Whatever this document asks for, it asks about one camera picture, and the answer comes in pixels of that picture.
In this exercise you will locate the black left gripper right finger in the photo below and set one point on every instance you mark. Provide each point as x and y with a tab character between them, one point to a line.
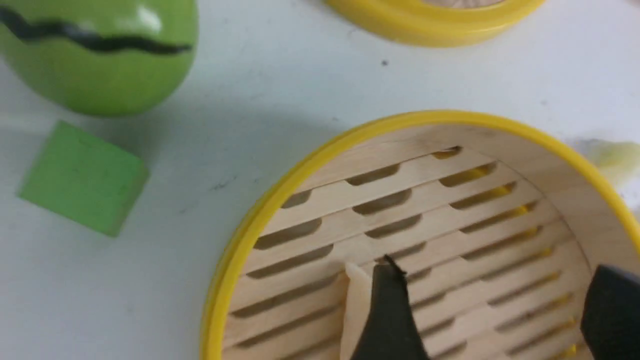
610	322

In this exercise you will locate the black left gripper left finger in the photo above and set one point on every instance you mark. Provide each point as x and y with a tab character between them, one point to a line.
390	331

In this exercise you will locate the white dumpling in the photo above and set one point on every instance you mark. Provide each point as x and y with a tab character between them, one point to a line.
357	309

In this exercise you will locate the bamboo steamer tray yellow rim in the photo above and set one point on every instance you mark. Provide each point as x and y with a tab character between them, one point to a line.
499	227

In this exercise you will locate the woven steamer lid yellow rim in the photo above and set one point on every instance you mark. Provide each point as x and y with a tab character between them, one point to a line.
425	23

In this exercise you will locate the pale green dumpling left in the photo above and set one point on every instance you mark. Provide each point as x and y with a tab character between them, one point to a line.
618	162

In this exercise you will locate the green wooden cube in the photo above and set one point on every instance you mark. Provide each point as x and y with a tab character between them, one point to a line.
85	179

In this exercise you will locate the green toy watermelon ball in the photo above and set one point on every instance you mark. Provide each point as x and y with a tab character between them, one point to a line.
106	58

